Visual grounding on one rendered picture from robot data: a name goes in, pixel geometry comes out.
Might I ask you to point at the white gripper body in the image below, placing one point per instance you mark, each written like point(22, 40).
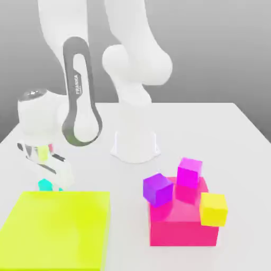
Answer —
point(61, 171)

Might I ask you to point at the small cyan cube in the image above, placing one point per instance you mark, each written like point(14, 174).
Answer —
point(44, 184)

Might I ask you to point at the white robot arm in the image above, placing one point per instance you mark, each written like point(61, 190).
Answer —
point(135, 69)

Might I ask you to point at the small purple cube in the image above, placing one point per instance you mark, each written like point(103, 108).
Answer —
point(157, 190)

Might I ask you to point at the small magenta cube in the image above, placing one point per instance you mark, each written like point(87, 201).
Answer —
point(188, 173)

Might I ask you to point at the small yellow cube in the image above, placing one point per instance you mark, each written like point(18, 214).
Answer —
point(213, 209)

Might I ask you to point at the large yellow-green box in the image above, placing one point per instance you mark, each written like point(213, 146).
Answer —
point(57, 230)

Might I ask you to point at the large pink box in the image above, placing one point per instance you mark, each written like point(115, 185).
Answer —
point(184, 230)

